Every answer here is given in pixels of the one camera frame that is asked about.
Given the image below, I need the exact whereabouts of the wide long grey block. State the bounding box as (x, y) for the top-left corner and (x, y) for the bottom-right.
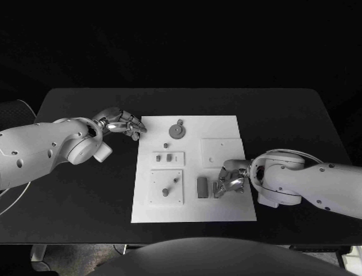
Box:
(196, 177), (209, 198)

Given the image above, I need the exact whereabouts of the white table leg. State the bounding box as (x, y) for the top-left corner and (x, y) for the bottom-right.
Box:
(30, 244), (47, 262)

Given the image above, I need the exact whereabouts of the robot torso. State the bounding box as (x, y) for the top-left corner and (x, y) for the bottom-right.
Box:
(85, 237), (360, 276)

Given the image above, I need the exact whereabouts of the black mesh chair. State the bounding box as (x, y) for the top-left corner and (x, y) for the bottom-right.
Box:
(0, 99), (39, 139)

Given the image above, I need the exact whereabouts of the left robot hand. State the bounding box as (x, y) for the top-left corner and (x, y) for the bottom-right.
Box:
(92, 107), (148, 141)

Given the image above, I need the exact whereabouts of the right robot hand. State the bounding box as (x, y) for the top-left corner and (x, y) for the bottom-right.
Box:
(213, 159), (252, 198)

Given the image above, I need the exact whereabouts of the white task board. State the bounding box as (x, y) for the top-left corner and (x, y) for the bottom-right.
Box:
(129, 115), (258, 224)

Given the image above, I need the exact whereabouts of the large grey gear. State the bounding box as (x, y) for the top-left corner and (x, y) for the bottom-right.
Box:
(168, 124), (187, 140)

